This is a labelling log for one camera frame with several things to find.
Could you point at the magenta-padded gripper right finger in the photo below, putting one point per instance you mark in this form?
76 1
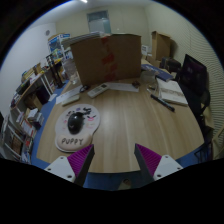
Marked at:
165 166

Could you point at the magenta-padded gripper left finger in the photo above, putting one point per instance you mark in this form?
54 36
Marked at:
63 166

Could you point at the black computer mouse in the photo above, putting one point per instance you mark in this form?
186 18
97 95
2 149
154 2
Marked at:
76 122

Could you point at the white cartoon print mouse pad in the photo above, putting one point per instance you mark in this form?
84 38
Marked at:
90 123

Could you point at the black marker pen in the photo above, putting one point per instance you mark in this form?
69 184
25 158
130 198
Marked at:
162 102

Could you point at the slim beige remote control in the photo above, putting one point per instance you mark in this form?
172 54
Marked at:
70 100

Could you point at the white book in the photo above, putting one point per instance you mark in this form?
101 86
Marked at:
171 91

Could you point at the cluttered shelf unit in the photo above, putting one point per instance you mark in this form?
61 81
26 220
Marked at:
23 103

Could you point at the white remote control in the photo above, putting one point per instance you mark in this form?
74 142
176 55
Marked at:
98 90

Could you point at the small black binder clip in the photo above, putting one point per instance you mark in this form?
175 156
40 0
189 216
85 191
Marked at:
136 84

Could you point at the clear plastic container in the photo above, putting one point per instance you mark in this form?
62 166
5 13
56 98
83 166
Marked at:
147 77

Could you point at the black office chair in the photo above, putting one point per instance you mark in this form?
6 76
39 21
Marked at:
193 80

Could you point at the blue book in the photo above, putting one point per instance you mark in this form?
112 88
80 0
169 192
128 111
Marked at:
158 71

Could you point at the clear glass jar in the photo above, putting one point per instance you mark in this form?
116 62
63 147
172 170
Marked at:
71 71

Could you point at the black metal stand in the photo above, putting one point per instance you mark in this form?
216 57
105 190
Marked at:
55 71

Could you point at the black bag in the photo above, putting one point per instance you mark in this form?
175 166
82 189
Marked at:
170 64

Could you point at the large cardboard box red tape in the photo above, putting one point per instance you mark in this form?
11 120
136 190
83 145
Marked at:
106 60

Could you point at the blue white display cabinet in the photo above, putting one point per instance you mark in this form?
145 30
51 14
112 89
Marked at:
57 43

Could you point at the window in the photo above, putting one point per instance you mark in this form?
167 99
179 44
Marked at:
99 21

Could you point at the ceiling light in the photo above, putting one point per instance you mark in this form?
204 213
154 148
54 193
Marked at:
84 1

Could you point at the round wall clock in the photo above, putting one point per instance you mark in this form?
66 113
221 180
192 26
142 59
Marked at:
47 33

